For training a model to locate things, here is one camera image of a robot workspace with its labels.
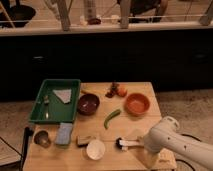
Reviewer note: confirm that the white black dish brush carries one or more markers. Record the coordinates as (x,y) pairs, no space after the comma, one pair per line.
(125,144)

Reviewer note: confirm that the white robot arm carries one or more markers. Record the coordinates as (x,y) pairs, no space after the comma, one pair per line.
(164,135)

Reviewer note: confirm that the orange bowl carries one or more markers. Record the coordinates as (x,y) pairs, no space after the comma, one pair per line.
(136,104)

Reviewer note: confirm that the dark grape bunch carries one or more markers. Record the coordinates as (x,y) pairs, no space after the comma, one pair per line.
(112,91)

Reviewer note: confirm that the orange fruit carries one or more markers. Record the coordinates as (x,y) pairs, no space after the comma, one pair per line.
(121,91)

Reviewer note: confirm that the green chili pepper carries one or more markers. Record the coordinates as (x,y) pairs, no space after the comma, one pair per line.
(110,116)

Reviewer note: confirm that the grey folded cloth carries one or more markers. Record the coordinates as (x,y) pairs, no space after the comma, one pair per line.
(64,95)

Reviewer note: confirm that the green plastic tray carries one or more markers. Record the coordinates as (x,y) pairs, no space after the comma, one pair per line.
(58,111)

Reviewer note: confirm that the metal spoon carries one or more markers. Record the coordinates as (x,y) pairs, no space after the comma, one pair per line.
(46,104)

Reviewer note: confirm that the white cup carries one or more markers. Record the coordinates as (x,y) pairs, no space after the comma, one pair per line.
(95,149)

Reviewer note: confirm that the blue sponge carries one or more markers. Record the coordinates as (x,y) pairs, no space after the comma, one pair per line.
(64,133)

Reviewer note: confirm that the dark metal cup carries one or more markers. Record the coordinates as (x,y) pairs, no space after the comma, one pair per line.
(41,138)

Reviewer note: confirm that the black round pan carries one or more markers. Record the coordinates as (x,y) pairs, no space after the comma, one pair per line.
(19,14)

